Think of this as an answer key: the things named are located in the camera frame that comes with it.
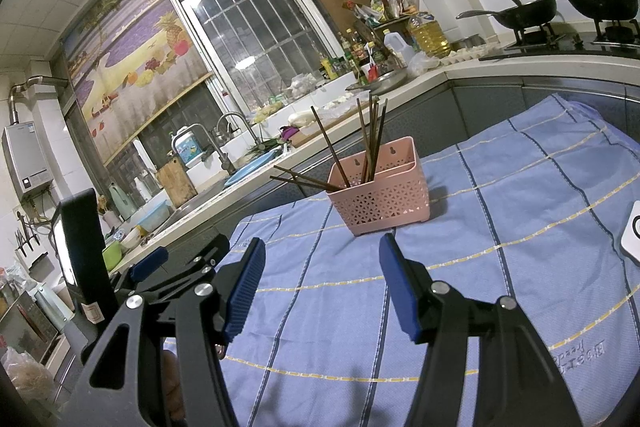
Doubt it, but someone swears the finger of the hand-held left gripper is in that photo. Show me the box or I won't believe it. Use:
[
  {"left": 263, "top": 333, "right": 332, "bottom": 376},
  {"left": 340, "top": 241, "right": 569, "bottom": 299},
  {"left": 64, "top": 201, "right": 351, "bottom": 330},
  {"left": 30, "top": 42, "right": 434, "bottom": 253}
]
[
  {"left": 150, "top": 234, "right": 232, "bottom": 296},
  {"left": 111, "top": 246, "right": 170, "bottom": 296}
]

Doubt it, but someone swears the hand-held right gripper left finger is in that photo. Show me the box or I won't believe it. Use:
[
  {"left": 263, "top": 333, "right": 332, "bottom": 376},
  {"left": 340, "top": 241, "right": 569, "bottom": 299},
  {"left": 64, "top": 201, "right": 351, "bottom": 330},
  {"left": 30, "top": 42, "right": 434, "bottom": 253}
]
[{"left": 65, "top": 236, "right": 267, "bottom": 427}]

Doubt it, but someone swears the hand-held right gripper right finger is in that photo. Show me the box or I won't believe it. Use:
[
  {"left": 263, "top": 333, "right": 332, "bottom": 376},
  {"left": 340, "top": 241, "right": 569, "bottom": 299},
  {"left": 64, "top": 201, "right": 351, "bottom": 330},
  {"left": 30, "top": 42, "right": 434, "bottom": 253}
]
[{"left": 378, "top": 232, "right": 584, "bottom": 427}]

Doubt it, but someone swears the pink plastic utensil basket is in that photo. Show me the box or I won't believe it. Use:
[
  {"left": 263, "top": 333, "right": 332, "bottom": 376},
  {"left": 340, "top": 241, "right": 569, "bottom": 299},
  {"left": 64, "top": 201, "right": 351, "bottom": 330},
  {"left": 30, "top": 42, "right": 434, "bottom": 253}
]
[{"left": 325, "top": 136, "right": 432, "bottom": 237}]

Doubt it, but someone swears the bunch of brown chopsticks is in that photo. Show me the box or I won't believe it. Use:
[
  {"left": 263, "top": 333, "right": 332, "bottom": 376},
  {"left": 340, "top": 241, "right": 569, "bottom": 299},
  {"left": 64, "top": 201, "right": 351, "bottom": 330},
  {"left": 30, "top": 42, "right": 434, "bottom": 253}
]
[{"left": 268, "top": 92, "right": 389, "bottom": 193}]

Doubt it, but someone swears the green bowl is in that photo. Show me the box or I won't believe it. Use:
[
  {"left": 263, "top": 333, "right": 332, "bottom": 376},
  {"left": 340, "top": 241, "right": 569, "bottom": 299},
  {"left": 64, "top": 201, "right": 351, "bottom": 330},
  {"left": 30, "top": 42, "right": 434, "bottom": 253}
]
[{"left": 102, "top": 240, "right": 124, "bottom": 273}]

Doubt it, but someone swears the teal plastic basin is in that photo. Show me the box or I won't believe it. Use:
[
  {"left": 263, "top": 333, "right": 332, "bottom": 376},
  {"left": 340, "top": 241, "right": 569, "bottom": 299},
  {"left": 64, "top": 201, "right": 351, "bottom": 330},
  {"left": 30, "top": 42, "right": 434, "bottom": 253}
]
[{"left": 135, "top": 199, "right": 170, "bottom": 232}]

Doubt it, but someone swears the steel sink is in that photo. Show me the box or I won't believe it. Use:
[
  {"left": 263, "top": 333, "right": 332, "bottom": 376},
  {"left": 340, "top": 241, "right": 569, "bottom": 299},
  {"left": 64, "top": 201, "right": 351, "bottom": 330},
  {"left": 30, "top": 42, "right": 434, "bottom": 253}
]
[{"left": 172, "top": 147, "right": 291, "bottom": 213}]

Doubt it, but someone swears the pale green kettle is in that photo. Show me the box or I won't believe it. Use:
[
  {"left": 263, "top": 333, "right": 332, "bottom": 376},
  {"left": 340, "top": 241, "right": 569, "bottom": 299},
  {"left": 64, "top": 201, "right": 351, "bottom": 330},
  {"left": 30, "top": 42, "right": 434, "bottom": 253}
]
[{"left": 108, "top": 182, "right": 136, "bottom": 221}]

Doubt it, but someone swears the upright wooden chopping board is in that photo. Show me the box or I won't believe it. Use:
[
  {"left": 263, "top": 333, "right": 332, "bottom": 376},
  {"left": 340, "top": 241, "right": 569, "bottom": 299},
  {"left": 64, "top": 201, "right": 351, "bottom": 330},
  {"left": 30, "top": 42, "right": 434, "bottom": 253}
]
[{"left": 155, "top": 156, "right": 199, "bottom": 208}]

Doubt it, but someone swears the blue plastic basin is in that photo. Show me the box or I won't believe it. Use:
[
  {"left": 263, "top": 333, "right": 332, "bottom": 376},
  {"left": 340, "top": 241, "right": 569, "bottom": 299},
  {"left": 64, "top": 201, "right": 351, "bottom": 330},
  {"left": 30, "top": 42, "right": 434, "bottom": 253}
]
[{"left": 223, "top": 155, "right": 284, "bottom": 188}]

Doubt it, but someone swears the countertop oven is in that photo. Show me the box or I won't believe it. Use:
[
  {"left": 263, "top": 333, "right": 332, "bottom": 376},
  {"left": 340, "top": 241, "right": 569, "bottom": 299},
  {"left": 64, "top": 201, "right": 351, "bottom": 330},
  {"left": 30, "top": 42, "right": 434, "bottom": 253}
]
[{"left": 0, "top": 291, "right": 59, "bottom": 366}]

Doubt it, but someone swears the square steel faucet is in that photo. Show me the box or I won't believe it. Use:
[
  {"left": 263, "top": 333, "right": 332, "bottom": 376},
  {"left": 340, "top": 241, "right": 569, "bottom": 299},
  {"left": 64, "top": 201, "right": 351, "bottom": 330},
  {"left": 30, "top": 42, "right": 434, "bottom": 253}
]
[{"left": 171, "top": 123, "right": 236, "bottom": 176}]

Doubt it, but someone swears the white gas water heater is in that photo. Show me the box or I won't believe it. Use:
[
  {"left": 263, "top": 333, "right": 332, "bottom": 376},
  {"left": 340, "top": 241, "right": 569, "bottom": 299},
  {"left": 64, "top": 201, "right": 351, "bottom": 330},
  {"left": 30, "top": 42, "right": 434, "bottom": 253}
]
[{"left": 1, "top": 121, "right": 54, "bottom": 200}]

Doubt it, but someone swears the curved steel faucet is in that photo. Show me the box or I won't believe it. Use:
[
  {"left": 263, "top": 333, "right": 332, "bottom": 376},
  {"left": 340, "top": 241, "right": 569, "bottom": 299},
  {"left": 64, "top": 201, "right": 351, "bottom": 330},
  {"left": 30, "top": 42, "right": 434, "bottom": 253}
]
[{"left": 214, "top": 111, "right": 264, "bottom": 153}]

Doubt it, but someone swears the clear plastic bag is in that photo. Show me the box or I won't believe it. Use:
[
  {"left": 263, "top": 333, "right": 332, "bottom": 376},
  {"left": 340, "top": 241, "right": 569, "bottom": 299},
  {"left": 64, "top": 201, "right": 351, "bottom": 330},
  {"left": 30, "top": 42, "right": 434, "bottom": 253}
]
[{"left": 0, "top": 349, "right": 56, "bottom": 409}]

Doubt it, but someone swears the blue checked cloth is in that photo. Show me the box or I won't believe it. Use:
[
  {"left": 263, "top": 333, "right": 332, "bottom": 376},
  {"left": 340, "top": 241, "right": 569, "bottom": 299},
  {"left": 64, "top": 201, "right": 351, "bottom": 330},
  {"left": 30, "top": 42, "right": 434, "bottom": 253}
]
[{"left": 214, "top": 92, "right": 640, "bottom": 427}]

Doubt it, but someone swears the wooden cutting board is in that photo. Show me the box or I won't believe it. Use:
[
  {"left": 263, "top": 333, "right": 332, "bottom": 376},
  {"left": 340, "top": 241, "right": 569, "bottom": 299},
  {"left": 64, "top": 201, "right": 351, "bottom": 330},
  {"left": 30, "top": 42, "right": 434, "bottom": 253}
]
[{"left": 289, "top": 99, "right": 374, "bottom": 148}]

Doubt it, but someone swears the metal flue pipe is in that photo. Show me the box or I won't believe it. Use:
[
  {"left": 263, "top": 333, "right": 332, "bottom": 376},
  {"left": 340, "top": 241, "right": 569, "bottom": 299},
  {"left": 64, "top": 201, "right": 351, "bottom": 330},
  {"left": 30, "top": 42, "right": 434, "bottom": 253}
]
[{"left": 7, "top": 75, "right": 69, "bottom": 128}]

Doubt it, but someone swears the steel bowl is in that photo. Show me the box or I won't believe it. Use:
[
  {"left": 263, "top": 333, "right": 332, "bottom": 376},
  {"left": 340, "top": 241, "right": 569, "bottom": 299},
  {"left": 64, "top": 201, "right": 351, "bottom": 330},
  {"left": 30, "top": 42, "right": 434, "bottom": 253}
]
[{"left": 344, "top": 69, "right": 409, "bottom": 96}]

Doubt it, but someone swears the white plastic bag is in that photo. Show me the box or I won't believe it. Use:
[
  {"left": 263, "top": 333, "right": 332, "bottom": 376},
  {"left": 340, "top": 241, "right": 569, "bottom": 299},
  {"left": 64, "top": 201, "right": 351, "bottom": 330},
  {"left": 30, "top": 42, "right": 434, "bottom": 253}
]
[{"left": 407, "top": 51, "right": 441, "bottom": 78}]

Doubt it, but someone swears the barred window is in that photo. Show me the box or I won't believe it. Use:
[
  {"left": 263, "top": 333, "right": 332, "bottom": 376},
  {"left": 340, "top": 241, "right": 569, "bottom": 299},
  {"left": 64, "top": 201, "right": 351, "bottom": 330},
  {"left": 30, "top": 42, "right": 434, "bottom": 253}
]
[{"left": 152, "top": 0, "right": 352, "bottom": 118}]

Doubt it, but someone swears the white plastic jug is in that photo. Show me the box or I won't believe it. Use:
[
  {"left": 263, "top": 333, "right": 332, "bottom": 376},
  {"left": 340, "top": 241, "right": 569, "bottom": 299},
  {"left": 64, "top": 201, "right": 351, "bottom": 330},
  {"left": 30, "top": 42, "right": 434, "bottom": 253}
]
[{"left": 382, "top": 30, "right": 416, "bottom": 68}]

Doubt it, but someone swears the white card with black mark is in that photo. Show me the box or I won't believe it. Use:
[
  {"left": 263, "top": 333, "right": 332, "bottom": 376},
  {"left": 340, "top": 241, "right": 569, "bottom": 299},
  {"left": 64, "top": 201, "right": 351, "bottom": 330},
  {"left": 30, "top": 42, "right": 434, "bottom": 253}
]
[{"left": 618, "top": 200, "right": 640, "bottom": 266}]

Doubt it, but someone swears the tray of dumplings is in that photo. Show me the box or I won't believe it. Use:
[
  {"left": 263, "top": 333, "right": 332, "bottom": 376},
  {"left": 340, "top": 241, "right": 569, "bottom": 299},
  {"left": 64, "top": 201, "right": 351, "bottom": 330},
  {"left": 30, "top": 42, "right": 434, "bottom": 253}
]
[{"left": 439, "top": 44, "right": 489, "bottom": 67}]

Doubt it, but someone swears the cooking oil bottle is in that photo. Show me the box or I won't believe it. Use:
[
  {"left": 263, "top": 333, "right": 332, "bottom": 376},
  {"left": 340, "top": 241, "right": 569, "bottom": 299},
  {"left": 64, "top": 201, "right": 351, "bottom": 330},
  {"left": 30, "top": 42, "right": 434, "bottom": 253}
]
[{"left": 407, "top": 11, "right": 451, "bottom": 58}]

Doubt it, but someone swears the rack of seasoning packets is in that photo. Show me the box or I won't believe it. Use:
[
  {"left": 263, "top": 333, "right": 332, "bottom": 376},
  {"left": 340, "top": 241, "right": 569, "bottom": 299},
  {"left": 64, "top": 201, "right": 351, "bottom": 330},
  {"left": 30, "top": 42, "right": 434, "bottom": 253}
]
[{"left": 344, "top": 0, "right": 424, "bottom": 26}]

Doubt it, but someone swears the black gas stove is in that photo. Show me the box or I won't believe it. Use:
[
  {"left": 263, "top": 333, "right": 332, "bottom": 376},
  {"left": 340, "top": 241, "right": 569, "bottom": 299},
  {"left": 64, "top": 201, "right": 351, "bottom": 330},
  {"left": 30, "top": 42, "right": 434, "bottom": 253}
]
[{"left": 492, "top": 19, "right": 640, "bottom": 60}]

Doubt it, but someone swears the black wok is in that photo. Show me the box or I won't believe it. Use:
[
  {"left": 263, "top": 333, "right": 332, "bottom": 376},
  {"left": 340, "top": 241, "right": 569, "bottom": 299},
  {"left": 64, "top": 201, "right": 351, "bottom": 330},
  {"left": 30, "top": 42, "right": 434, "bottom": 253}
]
[{"left": 455, "top": 0, "right": 559, "bottom": 30}]

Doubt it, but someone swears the wall knife rack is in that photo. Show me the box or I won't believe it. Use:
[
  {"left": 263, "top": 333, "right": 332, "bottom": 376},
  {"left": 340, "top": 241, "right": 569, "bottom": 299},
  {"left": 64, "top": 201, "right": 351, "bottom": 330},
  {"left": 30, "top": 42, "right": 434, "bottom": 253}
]
[{"left": 13, "top": 209, "right": 39, "bottom": 258}]

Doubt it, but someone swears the fruit beach wall poster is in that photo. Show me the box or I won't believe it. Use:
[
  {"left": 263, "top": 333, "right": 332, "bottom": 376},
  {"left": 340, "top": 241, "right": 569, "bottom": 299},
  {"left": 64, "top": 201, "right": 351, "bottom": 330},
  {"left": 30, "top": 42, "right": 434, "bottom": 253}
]
[{"left": 62, "top": 0, "right": 214, "bottom": 158}]

